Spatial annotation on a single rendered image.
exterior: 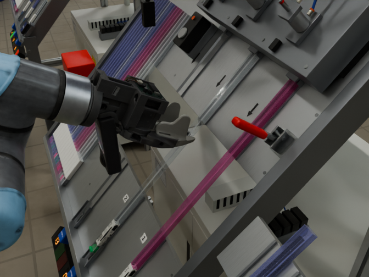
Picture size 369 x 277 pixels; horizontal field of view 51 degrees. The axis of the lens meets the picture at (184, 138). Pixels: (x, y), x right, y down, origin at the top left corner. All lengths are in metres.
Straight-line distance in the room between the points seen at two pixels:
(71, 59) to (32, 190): 0.87
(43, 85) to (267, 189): 0.34
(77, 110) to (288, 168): 0.30
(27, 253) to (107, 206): 1.07
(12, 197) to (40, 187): 1.67
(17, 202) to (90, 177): 0.45
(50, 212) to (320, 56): 1.65
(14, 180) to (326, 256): 0.73
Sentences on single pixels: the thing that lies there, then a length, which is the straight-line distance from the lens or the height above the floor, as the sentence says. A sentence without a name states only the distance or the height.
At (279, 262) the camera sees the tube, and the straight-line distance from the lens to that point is 0.42.
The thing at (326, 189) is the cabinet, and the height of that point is 0.62.
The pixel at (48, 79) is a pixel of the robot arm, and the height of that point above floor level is 1.14.
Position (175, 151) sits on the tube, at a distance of 0.71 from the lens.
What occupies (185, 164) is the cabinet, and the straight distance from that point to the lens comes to 1.20.
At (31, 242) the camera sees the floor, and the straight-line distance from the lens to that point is 1.91.
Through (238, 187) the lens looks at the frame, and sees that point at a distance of 1.06.
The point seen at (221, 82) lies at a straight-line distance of 0.73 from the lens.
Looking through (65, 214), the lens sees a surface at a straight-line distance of 0.93.
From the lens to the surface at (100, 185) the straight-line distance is 0.89.
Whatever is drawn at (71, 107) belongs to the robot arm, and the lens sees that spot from 0.57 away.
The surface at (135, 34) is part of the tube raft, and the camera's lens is 1.04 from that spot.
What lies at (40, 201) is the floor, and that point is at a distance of 2.08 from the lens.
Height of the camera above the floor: 1.38
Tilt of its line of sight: 36 degrees down
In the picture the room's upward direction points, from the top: straight up
